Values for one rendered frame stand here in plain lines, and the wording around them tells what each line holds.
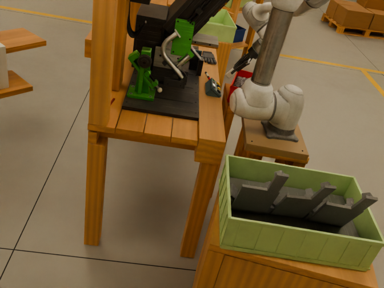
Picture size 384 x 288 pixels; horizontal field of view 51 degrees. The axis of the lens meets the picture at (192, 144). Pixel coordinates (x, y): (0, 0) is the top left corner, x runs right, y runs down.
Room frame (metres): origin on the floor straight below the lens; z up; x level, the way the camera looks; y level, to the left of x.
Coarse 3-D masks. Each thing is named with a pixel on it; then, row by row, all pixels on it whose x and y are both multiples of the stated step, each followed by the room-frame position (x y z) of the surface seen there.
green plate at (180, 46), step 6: (180, 24) 2.34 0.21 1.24; (186, 24) 2.34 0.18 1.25; (192, 24) 2.35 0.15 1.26; (174, 30) 2.32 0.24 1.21; (180, 30) 2.33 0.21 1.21; (186, 30) 2.33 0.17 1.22; (192, 30) 2.34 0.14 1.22; (186, 36) 2.33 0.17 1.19; (192, 36) 2.33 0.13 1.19; (174, 42) 2.31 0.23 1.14; (180, 42) 2.31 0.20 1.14; (186, 42) 2.32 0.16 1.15; (174, 48) 2.30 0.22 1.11; (180, 48) 2.30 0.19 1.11; (186, 48) 2.31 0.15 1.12; (174, 54) 2.29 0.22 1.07; (180, 54) 2.30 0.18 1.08
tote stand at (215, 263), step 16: (208, 240) 1.28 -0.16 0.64; (208, 256) 1.12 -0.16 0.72; (224, 256) 1.12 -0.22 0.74; (240, 256) 1.12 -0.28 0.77; (256, 256) 1.11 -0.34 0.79; (208, 272) 1.12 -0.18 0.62; (224, 272) 1.12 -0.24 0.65; (240, 272) 1.11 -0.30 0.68; (256, 272) 1.11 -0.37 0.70; (272, 272) 1.11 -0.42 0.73; (288, 272) 1.10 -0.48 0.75; (304, 272) 1.10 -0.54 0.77; (320, 272) 1.10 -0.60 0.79; (336, 272) 1.12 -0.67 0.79; (352, 272) 1.14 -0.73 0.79; (368, 272) 1.15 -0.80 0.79
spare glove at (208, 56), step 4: (204, 52) 2.84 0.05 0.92; (208, 52) 2.85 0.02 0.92; (204, 56) 2.76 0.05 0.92; (208, 56) 2.77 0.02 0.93; (212, 56) 2.78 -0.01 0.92; (204, 60) 2.71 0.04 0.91; (208, 60) 2.70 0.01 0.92; (212, 60) 2.71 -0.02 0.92; (212, 64) 2.68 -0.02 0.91; (216, 64) 2.70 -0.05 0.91
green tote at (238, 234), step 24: (240, 168) 1.52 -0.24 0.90; (264, 168) 1.52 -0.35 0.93; (288, 168) 1.53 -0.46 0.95; (336, 192) 1.55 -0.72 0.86; (360, 192) 1.45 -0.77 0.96; (360, 216) 1.36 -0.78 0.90; (240, 240) 1.12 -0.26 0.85; (264, 240) 1.12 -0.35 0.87; (288, 240) 1.13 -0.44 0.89; (312, 240) 1.14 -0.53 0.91; (336, 240) 1.14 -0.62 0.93; (360, 240) 1.14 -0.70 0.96; (336, 264) 1.14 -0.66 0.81; (360, 264) 1.15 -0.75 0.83
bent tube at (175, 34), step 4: (176, 32) 2.28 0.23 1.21; (172, 36) 2.28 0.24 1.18; (176, 36) 2.29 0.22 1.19; (180, 36) 2.28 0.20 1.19; (164, 40) 2.28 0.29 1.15; (168, 40) 2.27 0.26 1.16; (172, 40) 2.29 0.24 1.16; (164, 44) 2.26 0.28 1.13; (164, 48) 2.26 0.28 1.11; (164, 52) 2.25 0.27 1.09; (164, 56) 2.25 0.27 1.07; (168, 60) 2.25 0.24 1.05; (168, 64) 2.24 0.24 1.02; (172, 64) 2.24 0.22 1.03; (172, 68) 2.24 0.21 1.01; (176, 68) 2.24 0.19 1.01; (176, 72) 2.23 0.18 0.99; (180, 72) 2.24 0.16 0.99; (180, 76) 2.23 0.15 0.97; (184, 76) 2.24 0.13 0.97
